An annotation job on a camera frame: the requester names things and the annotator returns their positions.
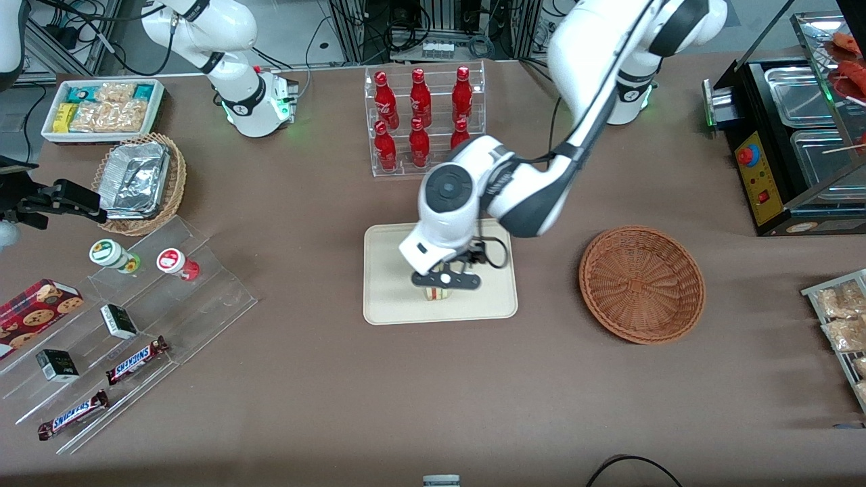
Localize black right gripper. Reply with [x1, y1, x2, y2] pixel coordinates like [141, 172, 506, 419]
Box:
[0, 157, 108, 250]

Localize beige plastic tray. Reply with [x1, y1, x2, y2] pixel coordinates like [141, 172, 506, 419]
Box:
[363, 218, 519, 326]

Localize aluminium foil tray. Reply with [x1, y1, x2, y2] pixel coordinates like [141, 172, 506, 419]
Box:
[100, 141, 171, 221]

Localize light wicker basket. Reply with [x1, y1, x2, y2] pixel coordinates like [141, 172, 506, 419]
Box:
[91, 132, 187, 237]

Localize empty-weave brown wicker basket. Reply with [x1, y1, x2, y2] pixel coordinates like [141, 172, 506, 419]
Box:
[578, 225, 706, 346]

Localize green lid yogurt cup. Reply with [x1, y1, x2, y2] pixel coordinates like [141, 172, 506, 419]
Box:
[89, 238, 141, 275]

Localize white plastic snack bin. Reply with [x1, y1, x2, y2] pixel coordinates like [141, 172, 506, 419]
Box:
[41, 78, 166, 145]

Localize clear bag of crackers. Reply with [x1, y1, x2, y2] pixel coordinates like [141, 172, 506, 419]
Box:
[95, 81, 138, 106]
[103, 100, 150, 133]
[70, 101, 109, 133]

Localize red lid yogurt cup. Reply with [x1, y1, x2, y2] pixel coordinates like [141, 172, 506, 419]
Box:
[156, 248, 200, 282]

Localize red cookie box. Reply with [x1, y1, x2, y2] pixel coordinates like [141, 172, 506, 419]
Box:
[0, 279, 85, 361]

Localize clear acrylic bottle rack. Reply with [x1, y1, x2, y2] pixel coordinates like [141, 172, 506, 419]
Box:
[364, 60, 486, 178]

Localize small black carton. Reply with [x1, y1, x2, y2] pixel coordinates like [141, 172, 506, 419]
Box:
[35, 348, 81, 384]
[100, 304, 139, 340]

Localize clear acrylic stepped display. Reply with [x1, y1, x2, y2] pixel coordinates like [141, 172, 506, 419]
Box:
[0, 215, 259, 455]

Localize Snickers chocolate bar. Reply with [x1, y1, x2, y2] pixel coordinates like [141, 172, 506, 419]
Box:
[37, 389, 110, 442]
[105, 336, 170, 386]

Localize silver box with green light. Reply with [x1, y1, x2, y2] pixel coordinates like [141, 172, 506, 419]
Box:
[702, 78, 742, 131]

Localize black food warmer appliance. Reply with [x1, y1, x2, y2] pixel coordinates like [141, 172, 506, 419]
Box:
[734, 10, 866, 237]

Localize steel warmer pan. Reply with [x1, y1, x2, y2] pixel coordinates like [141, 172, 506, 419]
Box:
[765, 64, 838, 129]
[790, 129, 866, 198]

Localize black cable loop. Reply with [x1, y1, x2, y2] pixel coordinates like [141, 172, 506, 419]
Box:
[585, 455, 684, 487]

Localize grey wire rack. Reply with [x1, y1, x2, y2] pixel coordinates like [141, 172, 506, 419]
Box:
[800, 269, 866, 415]

